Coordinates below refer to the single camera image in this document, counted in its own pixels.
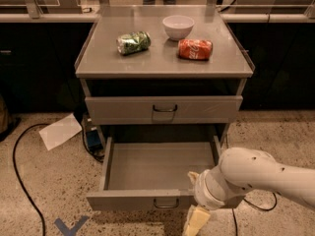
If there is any black cable floor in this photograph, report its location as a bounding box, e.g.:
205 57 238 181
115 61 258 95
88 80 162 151
224 134 278 236
12 122 50 236

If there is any red coca-cola can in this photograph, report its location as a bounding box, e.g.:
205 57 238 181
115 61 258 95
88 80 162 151
178 39 213 60

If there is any grey drawer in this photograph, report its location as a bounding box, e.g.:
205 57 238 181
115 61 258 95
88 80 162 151
86 135 246 211
86 95 242 125

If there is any grey top drawer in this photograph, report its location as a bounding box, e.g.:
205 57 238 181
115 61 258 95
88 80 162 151
86 95 242 125

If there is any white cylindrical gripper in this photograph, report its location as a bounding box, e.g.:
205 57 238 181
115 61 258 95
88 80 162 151
182 168 227 236

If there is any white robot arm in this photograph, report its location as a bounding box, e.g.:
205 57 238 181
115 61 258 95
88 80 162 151
183 147 315 236

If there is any white paper sheet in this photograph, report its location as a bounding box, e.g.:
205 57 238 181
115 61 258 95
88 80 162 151
39 114 82 150

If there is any grey metal cabinet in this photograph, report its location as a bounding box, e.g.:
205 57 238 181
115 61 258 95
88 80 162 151
76 6 253 139

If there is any black cable left floor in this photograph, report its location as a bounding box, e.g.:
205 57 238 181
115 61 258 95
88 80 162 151
12 122 50 236

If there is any green crushed can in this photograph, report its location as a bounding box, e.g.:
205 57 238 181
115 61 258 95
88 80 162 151
116 31 151 55

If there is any blue box under cabinet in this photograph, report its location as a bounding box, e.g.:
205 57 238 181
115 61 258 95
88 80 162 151
86 130 102 150

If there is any white bowl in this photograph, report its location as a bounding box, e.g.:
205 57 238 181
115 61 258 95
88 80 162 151
162 15 195 40

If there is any black cable right floor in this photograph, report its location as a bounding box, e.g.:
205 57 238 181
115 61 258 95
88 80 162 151
224 134 278 236

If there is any blue tape floor marker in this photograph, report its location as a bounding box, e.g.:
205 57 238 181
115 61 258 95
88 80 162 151
53 215 91 236

